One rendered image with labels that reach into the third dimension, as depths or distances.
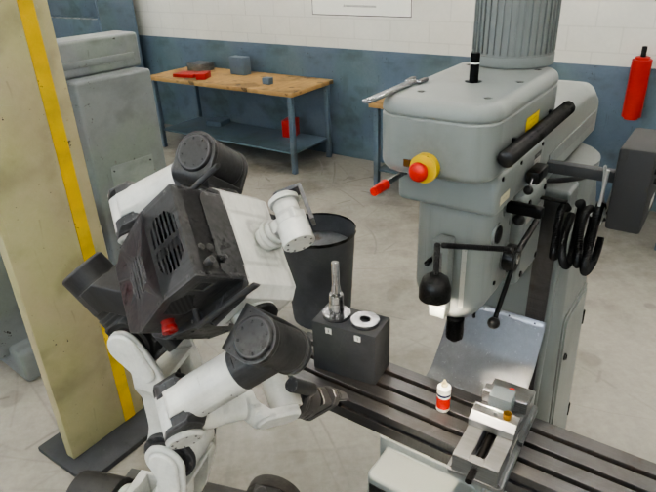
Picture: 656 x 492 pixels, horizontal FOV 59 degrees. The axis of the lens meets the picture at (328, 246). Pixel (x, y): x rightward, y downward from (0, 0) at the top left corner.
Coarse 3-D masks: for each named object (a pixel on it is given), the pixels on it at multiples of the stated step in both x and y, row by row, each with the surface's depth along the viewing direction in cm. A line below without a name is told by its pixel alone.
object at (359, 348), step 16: (320, 320) 184; (336, 320) 182; (352, 320) 182; (368, 320) 184; (384, 320) 183; (320, 336) 186; (336, 336) 183; (352, 336) 179; (368, 336) 177; (384, 336) 183; (320, 352) 189; (336, 352) 186; (352, 352) 182; (368, 352) 179; (384, 352) 186; (320, 368) 192; (336, 368) 189; (352, 368) 185; (368, 368) 182; (384, 368) 189
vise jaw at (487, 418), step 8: (472, 408) 158; (480, 408) 158; (488, 408) 158; (496, 408) 158; (472, 416) 157; (480, 416) 156; (488, 416) 155; (496, 416) 155; (512, 416) 155; (472, 424) 157; (480, 424) 156; (488, 424) 155; (496, 424) 154; (504, 424) 153; (512, 424) 152; (496, 432) 154; (504, 432) 153; (512, 432) 151; (512, 440) 152
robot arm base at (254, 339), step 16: (240, 320) 108; (256, 320) 106; (272, 320) 105; (240, 336) 106; (256, 336) 105; (272, 336) 104; (304, 336) 116; (240, 352) 105; (256, 352) 104; (272, 352) 104
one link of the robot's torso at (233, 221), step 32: (160, 192) 110; (192, 192) 112; (224, 192) 119; (160, 224) 109; (192, 224) 108; (224, 224) 114; (256, 224) 122; (128, 256) 120; (160, 256) 108; (192, 256) 103; (224, 256) 107; (256, 256) 116; (128, 288) 120; (160, 288) 107; (192, 288) 106; (224, 288) 111; (256, 288) 105; (288, 288) 119; (128, 320) 121; (160, 320) 114; (192, 320) 118; (224, 320) 114
